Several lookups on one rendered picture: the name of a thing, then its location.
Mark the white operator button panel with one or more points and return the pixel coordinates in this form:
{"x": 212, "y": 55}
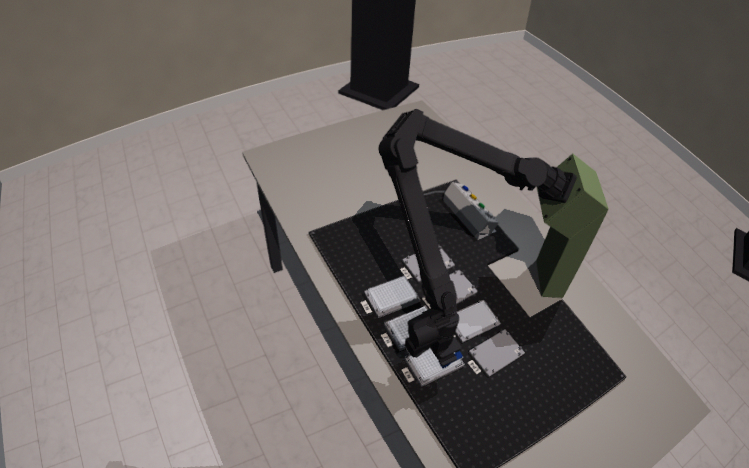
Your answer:
{"x": 469, "y": 210}

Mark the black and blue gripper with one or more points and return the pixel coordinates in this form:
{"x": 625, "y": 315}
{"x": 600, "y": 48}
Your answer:
{"x": 446, "y": 357}

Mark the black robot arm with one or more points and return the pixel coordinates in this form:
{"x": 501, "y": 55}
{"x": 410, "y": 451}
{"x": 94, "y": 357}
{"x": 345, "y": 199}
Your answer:
{"x": 531, "y": 172}

